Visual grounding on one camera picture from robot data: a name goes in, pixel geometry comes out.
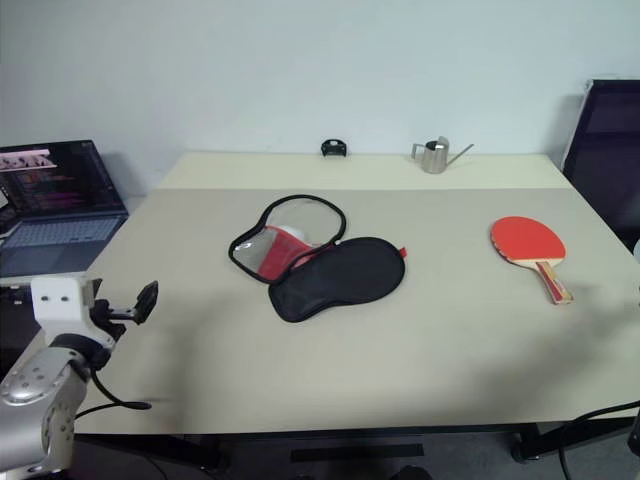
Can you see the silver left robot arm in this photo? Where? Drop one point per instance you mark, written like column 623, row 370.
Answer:
column 35, row 385

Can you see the small black clamp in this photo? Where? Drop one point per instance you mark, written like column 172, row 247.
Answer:
column 334, row 149

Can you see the flat black floor strip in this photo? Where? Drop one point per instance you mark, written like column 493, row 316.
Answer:
column 357, row 453

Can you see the red and black paddle case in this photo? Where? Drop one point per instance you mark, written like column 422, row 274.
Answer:
column 340, row 280

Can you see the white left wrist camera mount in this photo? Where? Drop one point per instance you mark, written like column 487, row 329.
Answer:
column 55, row 300

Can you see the steel watering can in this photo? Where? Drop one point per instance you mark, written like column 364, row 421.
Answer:
column 434, row 159

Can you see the red table tennis paddle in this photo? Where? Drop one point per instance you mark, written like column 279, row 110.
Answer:
column 530, row 242

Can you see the dark rounded shape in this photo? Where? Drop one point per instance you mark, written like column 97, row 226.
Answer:
column 412, row 473

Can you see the open blue laptop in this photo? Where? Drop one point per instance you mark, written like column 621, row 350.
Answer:
column 55, row 200

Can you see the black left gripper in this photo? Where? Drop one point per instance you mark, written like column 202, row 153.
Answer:
column 111, row 316

